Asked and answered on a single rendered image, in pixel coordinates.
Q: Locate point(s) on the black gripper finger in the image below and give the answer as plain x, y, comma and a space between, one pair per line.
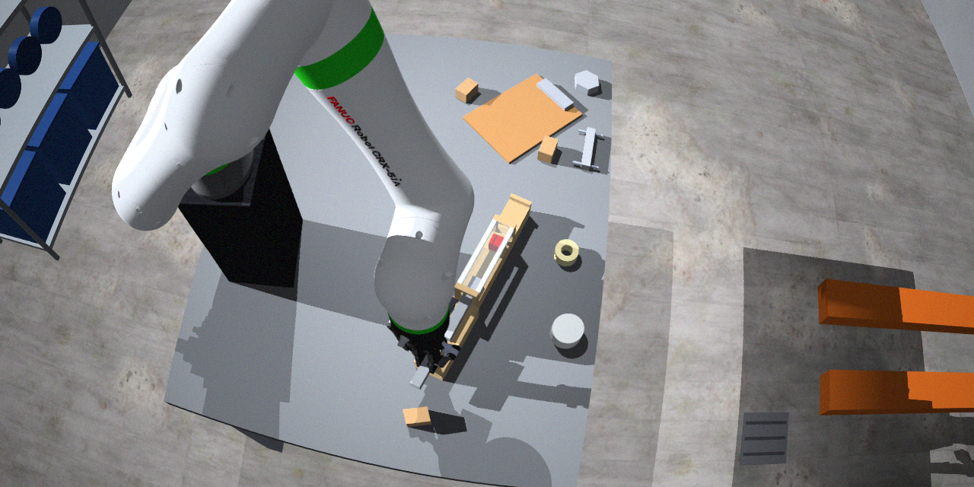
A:
435, 359
419, 355

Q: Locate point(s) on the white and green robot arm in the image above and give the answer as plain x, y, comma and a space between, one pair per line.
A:
220, 101

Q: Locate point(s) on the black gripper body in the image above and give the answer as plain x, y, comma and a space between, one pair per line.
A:
434, 346

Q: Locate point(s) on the orange flat board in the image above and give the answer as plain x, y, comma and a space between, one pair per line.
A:
517, 120

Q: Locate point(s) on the white short cylinder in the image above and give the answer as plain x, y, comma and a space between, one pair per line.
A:
566, 331

